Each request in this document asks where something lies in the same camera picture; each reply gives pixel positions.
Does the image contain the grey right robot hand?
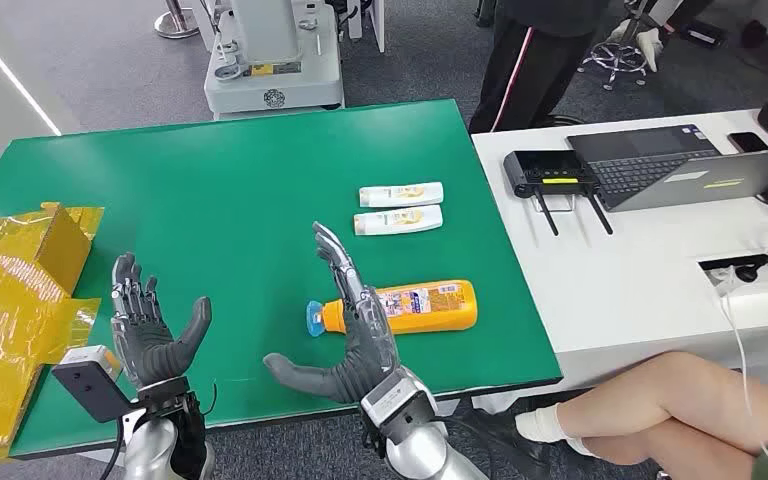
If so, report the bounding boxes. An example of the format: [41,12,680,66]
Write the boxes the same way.
[263,221,402,405]

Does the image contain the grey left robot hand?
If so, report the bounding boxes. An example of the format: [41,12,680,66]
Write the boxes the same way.
[110,251,214,392]

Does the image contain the orange detergent bottle clear cap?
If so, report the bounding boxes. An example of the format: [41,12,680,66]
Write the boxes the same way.
[305,279,479,338]

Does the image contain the white shampoo tube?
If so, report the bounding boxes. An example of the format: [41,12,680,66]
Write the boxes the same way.
[358,182,445,209]
[353,204,444,237]

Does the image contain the black router with antennas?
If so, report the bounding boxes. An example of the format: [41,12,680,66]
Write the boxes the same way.
[503,149,615,238]

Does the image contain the person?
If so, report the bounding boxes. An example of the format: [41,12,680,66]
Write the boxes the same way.
[468,0,614,135]
[515,351,768,480]
[609,0,717,73]

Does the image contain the chrome stanchion base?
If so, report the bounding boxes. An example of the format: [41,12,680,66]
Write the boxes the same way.
[153,0,201,40]

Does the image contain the grey laptop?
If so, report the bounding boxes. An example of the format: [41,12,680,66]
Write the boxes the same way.
[566,123,768,213]

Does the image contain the chrome stool base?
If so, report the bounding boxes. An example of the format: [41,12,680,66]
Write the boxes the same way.
[577,36,650,92]

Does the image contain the black smartphone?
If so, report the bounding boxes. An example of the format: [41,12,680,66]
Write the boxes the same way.
[728,131,768,154]

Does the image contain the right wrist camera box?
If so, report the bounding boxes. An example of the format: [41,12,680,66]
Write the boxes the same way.
[360,369,439,440]

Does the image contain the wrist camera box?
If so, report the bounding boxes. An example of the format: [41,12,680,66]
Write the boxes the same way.
[360,369,439,440]
[51,345,132,424]

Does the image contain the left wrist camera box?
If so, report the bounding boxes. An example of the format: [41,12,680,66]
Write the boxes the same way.
[51,345,132,424]

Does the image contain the black camera cable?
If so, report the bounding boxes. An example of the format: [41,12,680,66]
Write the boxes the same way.
[99,417,128,480]

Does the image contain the white cable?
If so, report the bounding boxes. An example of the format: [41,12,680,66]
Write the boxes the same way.
[718,264,768,480]

